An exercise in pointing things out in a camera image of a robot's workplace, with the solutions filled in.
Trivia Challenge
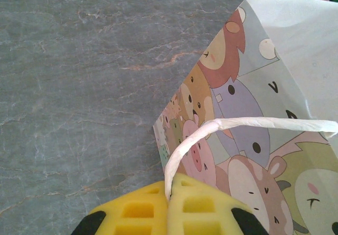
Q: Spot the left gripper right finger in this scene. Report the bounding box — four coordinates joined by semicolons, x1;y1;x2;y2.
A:
167;173;269;235

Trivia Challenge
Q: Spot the white paper gift bag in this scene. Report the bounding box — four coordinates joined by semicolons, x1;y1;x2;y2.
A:
153;0;338;235

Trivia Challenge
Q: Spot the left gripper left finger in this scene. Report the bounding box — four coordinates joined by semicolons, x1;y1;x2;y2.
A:
71;181;170;235

